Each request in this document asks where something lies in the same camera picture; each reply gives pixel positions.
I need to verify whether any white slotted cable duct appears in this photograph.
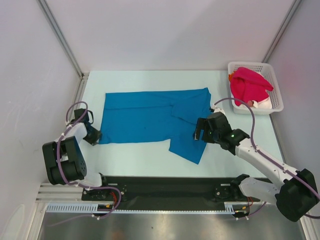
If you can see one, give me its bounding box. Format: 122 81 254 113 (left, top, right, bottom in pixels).
46 201 251 215

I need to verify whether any white t shirt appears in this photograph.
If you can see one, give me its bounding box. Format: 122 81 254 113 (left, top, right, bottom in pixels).
247 97 272 110

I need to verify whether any pink t shirt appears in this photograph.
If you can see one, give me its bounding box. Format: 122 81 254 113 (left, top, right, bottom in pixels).
229 67 274 104

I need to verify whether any orange t shirt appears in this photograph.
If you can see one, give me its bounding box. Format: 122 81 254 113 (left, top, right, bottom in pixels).
228 71 236 82

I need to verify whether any white plastic basket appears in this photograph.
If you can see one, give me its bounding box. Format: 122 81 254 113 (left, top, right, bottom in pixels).
227 61 284 115

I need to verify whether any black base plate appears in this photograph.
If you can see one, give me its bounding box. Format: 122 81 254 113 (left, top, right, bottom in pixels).
81 175 248 212

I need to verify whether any aluminium frame rail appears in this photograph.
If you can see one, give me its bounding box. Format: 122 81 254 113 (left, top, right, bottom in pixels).
34 182 278 204

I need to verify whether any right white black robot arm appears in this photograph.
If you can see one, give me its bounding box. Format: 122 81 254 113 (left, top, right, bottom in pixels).
193 112 320 222

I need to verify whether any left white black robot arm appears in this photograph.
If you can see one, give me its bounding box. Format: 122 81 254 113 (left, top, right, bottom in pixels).
42 108 111 200

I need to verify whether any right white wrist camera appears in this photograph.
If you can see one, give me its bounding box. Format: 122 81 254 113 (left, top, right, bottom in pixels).
209 105 226 115

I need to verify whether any blue t shirt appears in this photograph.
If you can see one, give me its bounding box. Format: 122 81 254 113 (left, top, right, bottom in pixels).
99 88 211 164

